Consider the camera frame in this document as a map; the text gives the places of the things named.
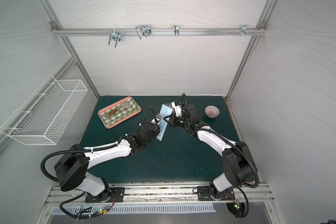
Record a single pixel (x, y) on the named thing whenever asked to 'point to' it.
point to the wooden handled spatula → (125, 105)
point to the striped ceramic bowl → (212, 111)
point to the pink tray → (114, 104)
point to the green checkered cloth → (114, 115)
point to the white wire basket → (47, 116)
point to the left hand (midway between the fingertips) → (154, 122)
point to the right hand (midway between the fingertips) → (163, 118)
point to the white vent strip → (73, 209)
